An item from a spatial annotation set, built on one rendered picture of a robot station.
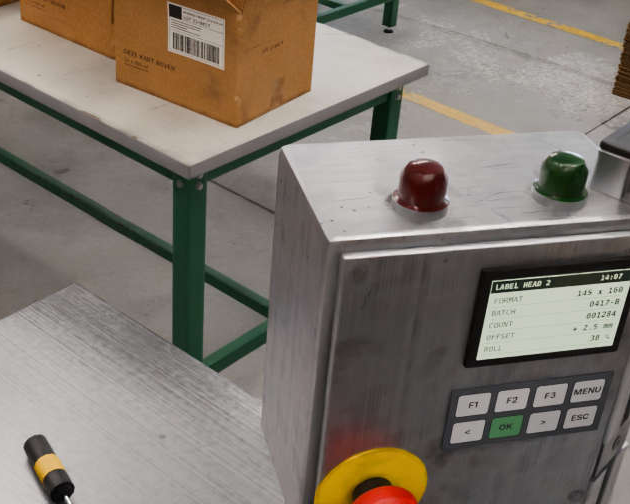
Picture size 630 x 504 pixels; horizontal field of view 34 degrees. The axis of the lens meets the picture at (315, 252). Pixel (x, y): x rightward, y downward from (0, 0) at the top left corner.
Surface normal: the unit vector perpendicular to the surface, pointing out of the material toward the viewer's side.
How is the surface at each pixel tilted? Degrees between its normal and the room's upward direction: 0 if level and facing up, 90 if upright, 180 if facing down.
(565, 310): 90
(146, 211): 0
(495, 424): 90
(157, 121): 0
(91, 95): 0
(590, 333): 90
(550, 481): 90
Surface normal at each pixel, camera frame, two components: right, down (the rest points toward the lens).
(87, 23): -0.63, 0.37
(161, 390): 0.07, -0.84
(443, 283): 0.25, 0.54
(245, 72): 0.84, 0.35
